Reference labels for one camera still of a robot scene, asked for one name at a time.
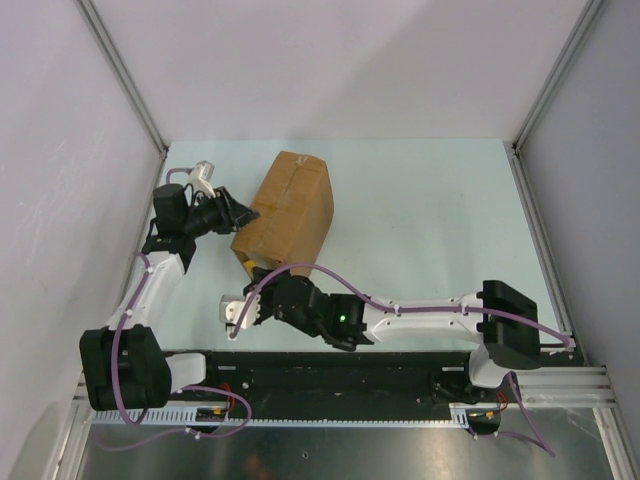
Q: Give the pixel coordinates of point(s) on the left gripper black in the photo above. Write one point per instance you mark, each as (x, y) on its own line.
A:
(237, 220)

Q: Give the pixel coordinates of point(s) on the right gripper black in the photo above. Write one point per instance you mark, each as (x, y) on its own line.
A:
(264, 293)

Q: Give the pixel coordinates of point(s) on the brown cardboard express box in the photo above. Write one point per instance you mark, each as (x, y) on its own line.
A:
(296, 206)

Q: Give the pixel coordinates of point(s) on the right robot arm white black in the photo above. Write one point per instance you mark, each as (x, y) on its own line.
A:
(501, 322)

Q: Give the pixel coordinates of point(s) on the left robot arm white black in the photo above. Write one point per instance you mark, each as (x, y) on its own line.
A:
(124, 366)

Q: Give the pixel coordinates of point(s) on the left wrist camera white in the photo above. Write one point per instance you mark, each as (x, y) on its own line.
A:
(199, 179)

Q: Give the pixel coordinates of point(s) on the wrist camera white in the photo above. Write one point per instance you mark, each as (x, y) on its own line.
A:
(199, 179)
(231, 307)

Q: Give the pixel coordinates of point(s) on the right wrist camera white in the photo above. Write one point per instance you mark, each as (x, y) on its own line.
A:
(231, 307)

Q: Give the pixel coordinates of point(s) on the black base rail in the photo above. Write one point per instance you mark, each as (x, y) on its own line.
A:
(351, 385)

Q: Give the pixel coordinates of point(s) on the left aluminium frame post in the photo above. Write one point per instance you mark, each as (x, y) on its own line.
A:
(115, 61)

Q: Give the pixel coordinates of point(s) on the aluminium frame post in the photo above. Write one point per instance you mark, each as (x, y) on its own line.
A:
(115, 61)
(572, 47)

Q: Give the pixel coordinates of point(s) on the white slotted cable duct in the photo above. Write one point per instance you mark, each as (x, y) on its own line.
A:
(209, 414)

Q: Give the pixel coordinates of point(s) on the right aluminium frame post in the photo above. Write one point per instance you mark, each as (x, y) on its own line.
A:
(572, 47)

